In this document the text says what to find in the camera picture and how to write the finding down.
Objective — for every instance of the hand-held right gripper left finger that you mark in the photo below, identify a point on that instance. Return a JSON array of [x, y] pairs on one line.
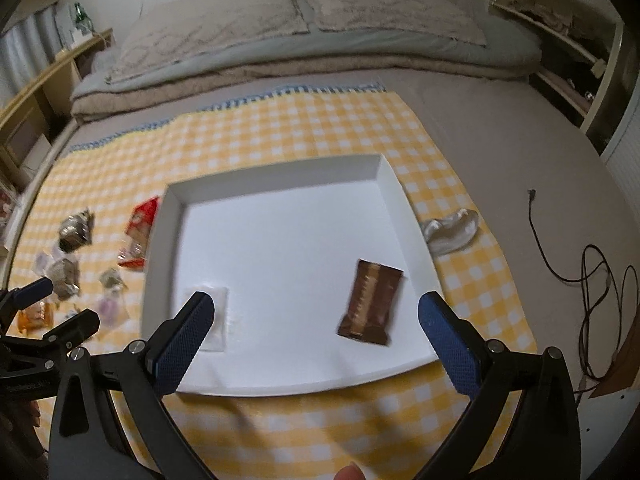
[[185, 340]]

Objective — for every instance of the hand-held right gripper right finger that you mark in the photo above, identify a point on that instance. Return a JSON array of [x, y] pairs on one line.
[[450, 345]]

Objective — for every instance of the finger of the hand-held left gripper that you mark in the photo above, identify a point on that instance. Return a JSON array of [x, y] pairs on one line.
[[31, 292], [75, 327]]

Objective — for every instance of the orange snack packet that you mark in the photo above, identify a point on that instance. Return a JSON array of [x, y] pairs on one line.
[[35, 317]]

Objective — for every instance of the clear white snack packet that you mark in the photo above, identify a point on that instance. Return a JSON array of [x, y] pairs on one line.
[[221, 320]]

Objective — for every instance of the brown snack packet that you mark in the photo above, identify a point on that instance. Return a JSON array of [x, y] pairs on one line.
[[370, 300]]

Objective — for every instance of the white cardboard tray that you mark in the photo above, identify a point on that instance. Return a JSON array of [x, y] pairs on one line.
[[280, 240]]

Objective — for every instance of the person's right hand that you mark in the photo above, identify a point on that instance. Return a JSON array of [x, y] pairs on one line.
[[350, 472]]

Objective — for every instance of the pale purple snack packet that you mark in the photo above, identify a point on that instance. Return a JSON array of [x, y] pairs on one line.
[[42, 261]]

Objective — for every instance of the olive snack packet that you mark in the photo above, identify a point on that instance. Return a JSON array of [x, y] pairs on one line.
[[65, 275]]

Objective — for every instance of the clear red-trimmed snack packet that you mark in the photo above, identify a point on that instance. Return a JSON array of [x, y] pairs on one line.
[[132, 252]]

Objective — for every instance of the crumpled clear plastic bag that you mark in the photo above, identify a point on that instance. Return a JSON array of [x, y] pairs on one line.
[[450, 232]]

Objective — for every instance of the red snack packet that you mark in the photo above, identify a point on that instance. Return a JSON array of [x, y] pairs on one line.
[[141, 217]]

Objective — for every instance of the brown cardboard piece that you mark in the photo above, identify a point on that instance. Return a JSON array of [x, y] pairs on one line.
[[617, 377]]

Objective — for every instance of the wooden shelf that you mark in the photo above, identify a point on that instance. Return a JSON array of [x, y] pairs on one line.
[[55, 67]]

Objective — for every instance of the grey curtain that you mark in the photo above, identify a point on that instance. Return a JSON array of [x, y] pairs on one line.
[[25, 55]]

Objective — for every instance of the yellow checked cloth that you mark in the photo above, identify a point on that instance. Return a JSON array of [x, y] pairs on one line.
[[300, 130]]

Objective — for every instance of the beige blanket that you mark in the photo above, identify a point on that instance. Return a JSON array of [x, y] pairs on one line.
[[250, 77]]

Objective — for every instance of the green bottle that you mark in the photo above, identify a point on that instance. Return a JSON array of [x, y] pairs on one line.
[[78, 12]]

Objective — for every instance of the cream headboard shelf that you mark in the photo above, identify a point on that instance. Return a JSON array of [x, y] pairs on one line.
[[602, 102]]

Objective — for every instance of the beige knitted pillow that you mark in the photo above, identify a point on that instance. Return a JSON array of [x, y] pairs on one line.
[[390, 7], [200, 30]]

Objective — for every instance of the grey duvet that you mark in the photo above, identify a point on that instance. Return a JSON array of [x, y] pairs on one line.
[[350, 45]]

